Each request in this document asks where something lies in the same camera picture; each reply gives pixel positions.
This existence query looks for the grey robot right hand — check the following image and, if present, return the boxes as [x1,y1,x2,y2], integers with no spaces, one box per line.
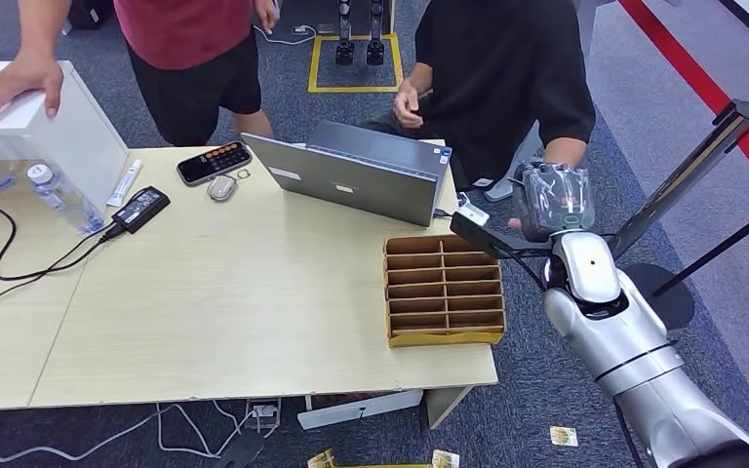
[512,160,598,245]

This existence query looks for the person's right hand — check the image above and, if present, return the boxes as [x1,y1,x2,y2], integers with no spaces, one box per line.
[0,55,66,128]
[393,77,425,130]

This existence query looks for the person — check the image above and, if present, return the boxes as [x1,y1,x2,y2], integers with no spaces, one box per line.
[358,0,599,232]
[0,0,282,148]

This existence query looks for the grey chair base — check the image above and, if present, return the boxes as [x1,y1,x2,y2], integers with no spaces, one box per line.
[482,122,546,204]

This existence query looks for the black robot leg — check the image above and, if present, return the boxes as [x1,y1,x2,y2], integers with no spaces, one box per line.
[366,0,387,68]
[335,0,357,68]

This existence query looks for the white cabinet box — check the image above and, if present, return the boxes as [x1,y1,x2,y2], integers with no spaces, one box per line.
[0,60,131,213]

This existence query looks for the grey laptop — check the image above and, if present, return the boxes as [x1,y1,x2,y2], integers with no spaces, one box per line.
[240,120,453,228]

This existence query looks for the cardboard divider box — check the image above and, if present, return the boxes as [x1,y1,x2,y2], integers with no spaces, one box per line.
[383,233,507,350]

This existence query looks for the black bag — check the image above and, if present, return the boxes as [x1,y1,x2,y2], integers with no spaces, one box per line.
[66,0,116,31]

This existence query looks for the clear water bottle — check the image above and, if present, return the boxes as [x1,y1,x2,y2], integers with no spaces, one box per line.
[26,164,106,238]

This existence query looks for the silver stanchion pole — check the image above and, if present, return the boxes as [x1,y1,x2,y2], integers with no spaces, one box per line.
[609,98,749,260]

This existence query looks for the white tube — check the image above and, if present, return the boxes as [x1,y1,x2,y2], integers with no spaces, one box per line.
[105,158,143,209]

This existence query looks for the black stanchion base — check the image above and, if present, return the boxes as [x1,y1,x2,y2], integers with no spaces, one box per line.
[622,261,697,332]

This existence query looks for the black phone orange icons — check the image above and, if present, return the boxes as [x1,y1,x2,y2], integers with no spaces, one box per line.
[175,140,254,188]

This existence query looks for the black power adapter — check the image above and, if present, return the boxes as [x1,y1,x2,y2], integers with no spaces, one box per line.
[110,185,172,236]

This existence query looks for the black barrier belt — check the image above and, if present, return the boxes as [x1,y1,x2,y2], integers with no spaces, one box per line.
[650,202,749,299]

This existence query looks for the grey computer mouse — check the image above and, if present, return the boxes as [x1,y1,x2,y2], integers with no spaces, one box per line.
[206,175,239,203]

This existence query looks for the red floor tape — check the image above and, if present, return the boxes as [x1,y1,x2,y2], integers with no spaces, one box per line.
[617,0,749,215]

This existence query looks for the table leg panel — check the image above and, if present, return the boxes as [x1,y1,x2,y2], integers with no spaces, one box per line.
[424,385,474,432]

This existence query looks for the white flat board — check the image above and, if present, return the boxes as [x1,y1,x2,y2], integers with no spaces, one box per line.
[296,388,425,432]

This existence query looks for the metal floor socket box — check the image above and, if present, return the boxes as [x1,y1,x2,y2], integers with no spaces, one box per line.
[244,398,283,433]

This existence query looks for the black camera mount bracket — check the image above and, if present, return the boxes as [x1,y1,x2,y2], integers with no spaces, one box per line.
[449,212,554,261]

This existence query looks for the white cable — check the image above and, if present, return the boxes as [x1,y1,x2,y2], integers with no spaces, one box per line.
[253,23,319,48]
[0,403,177,464]
[155,399,267,460]

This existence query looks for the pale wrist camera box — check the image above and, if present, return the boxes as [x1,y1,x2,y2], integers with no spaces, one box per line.
[456,201,491,228]

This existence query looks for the black adapter cable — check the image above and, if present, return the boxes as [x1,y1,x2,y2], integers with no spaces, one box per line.
[0,198,125,311]

